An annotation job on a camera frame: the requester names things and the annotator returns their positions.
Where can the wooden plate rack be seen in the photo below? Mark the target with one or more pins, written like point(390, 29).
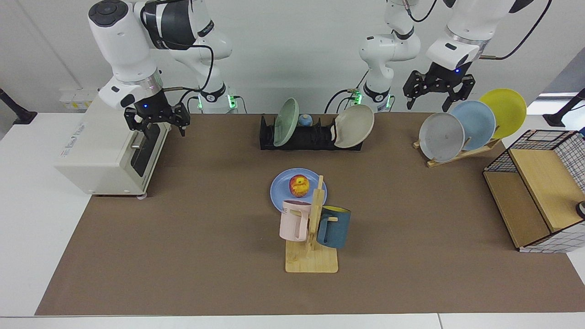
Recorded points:
point(452, 157)

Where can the red yellow apple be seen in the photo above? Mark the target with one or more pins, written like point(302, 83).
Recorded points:
point(299, 186)

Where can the brown table cloth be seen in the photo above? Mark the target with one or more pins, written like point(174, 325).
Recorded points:
point(183, 265)

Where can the grey plate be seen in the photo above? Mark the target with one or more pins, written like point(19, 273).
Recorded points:
point(441, 137)

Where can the pale toaster oven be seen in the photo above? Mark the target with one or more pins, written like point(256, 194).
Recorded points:
point(100, 155)

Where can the light blue plate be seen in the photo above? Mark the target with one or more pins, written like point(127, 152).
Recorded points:
point(477, 121)

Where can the black clamp stand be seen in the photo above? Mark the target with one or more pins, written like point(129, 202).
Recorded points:
point(555, 119)
point(23, 116)

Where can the wooden cup stand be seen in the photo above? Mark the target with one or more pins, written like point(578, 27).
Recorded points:
point(315, 262)

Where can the beige plate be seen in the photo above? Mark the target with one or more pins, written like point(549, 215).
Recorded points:
point(354, 125)

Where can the dark blue mug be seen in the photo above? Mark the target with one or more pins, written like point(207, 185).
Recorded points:
point(338, 228)

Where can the yellow plate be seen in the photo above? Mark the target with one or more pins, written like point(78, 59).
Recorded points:
point(505, 109)

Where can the green plate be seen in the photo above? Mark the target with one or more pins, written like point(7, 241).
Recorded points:
point(285, 121)

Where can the black round object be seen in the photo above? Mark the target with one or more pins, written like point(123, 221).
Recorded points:
point(581, 210)

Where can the pink mug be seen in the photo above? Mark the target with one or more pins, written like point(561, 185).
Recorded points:
point(290, 224)

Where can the black dish rack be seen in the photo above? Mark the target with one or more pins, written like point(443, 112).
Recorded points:
point(301, 137)

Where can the small blue round thing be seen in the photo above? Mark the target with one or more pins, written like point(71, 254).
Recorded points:
point(305, 120)

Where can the white socket box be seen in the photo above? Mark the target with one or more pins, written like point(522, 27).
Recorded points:
point(75, 98)

